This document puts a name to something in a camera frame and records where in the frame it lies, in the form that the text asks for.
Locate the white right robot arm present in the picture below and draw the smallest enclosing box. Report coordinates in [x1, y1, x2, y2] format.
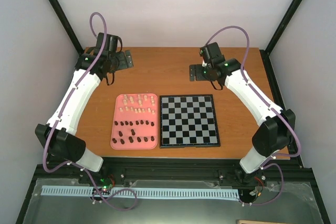
[199, 42, 295, 174]

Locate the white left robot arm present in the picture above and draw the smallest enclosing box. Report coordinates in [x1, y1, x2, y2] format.
[35, 33, 133, 184]

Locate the black and grey chessboard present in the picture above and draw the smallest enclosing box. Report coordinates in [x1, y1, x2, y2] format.
[160, 94, 220, 148]

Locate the pink plastic tray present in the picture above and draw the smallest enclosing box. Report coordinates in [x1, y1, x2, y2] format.
[110, 93, 159, 150]

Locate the black aluminium frame rail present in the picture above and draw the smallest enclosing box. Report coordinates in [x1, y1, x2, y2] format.
[34, 157, 315, 184]

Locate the light blue cable duct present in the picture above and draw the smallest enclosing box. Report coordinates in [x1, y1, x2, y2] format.
[40, 185, 239, 201]

